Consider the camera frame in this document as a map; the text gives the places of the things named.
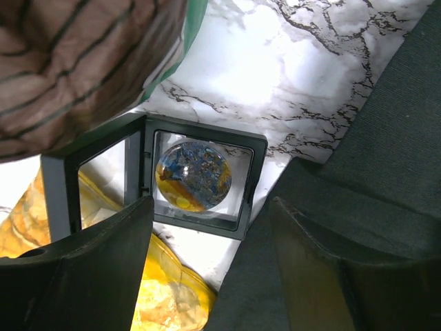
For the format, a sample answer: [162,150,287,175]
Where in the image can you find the black brooch display case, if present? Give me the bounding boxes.
[41,113,267,241]

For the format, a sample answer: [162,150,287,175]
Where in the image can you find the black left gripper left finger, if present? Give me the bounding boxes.
[1,197,154,330]

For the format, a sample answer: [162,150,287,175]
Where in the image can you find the yellow Lays chips bag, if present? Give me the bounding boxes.
[1,172,216,330]

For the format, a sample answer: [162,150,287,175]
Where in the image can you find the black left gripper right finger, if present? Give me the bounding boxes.
[269,198,440,330]

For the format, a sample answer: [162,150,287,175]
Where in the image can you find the round blue gold brooch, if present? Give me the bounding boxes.
[154,141,232,212]

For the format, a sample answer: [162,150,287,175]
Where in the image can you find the green brown crumpled bag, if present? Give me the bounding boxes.
[1,0,207,163]

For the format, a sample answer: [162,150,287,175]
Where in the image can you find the black button-up shirt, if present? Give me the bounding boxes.
[205,1,440,330]

